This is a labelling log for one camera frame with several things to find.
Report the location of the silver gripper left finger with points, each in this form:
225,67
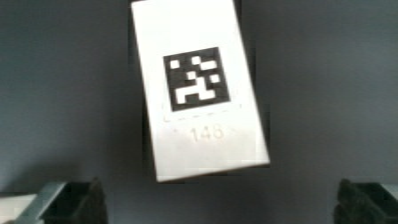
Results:
70,203

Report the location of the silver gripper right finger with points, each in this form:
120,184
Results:
367,203

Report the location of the white stool leg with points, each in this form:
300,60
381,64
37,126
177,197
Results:
205,124

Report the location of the white left fence block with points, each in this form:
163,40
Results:
15,203

